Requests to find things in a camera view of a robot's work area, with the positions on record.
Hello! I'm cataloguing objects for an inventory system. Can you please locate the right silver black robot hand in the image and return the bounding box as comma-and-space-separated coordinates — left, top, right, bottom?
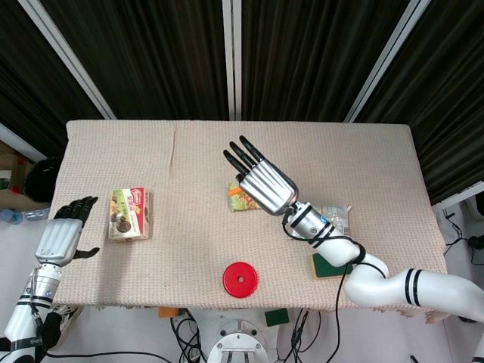
222, 135, 299, 217

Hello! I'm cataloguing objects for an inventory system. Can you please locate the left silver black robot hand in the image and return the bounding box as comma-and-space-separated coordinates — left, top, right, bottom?
34, 195, 101, 265

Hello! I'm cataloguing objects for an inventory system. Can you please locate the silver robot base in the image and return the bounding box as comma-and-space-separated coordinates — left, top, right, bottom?
187, 308, 290, 363

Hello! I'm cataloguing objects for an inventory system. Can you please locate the green snack packet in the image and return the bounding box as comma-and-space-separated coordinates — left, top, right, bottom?
227, 181, 262, 213

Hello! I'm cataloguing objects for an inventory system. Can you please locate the plastic water bottle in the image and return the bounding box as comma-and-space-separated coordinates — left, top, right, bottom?
0, 206, 50, 225

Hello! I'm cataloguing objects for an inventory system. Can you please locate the black bag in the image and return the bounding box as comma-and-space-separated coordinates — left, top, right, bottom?
24, 157, 63, 204

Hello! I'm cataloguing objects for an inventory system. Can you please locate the beige woven tablecloth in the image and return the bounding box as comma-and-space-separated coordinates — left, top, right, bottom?
28, 119, 449, 325

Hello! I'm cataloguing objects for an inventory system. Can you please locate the chocolate snack box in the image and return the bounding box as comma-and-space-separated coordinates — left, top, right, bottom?
108, 186, 150, 243

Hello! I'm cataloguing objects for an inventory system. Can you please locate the cardboard box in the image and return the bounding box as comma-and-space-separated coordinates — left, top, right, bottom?
0, 140, 35, 209

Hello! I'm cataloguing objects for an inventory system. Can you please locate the clear green snack bag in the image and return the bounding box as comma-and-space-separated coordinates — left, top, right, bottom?
319, 204, 352, 237

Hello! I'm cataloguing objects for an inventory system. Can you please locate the red round disc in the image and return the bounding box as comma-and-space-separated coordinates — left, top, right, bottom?
222, 261, 260, 299

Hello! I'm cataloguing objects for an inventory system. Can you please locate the green yellow scrubbing sponge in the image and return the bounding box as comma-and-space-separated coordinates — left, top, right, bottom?
312, 252, 355, 280

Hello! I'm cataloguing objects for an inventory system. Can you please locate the green block under table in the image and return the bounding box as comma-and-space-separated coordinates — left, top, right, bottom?
264, 308, 290, 327

